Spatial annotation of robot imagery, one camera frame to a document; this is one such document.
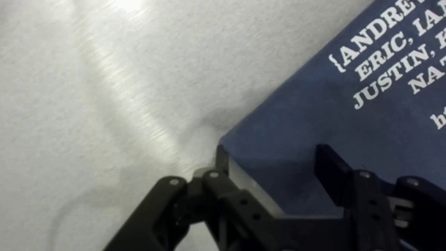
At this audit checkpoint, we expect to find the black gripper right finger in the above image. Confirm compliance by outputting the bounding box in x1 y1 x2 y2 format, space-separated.
314 144 446 251

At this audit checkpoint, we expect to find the blue t-shirt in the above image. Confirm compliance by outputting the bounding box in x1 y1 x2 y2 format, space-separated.
222 0 446 217

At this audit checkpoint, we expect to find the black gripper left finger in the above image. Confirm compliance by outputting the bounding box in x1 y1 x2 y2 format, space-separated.
103 150 347 251

